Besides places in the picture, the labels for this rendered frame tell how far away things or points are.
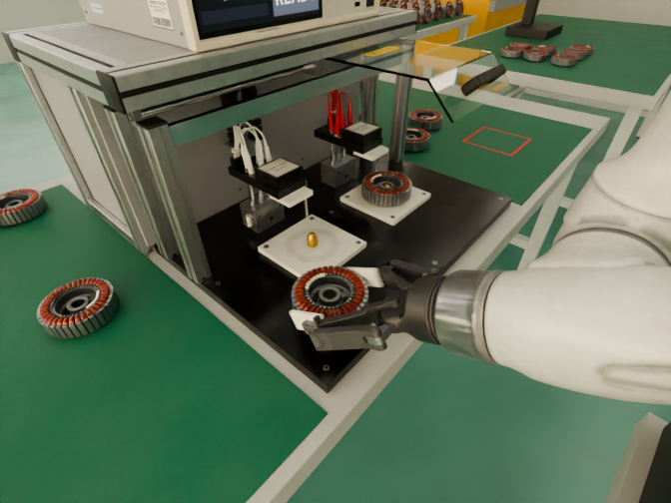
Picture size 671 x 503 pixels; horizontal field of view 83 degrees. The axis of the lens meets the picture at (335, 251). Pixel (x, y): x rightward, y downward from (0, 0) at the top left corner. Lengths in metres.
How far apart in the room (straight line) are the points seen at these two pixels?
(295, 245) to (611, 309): 0.55
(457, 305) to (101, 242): 0.76
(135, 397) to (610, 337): 0.56
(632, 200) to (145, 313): 0.68
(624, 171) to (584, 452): 1.21
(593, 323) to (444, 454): 1.10
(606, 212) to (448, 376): 1.17
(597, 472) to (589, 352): 1.22
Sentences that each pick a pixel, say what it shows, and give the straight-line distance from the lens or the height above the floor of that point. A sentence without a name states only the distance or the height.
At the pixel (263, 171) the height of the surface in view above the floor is 0.92.
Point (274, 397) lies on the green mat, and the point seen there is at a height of 0.75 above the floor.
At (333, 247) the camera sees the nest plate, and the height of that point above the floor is 0.78.
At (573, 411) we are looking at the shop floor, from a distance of 1.61.
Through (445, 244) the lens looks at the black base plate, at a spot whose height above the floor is 0.77.
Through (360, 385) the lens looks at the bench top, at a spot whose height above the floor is 0.75.
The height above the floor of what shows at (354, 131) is 0.92.
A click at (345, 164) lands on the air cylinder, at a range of 0.94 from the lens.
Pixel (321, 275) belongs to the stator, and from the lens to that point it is 0.58.
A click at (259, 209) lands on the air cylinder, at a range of 0.78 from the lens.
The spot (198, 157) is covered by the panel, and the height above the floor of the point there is 0.91.
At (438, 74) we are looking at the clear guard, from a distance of 0.72.
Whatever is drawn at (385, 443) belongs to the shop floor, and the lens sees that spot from 1.36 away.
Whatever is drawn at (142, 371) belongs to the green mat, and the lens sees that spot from 0.65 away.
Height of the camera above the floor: 1.24
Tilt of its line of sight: 40 degrees down
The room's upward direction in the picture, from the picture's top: 1 degrees counter-clockwise
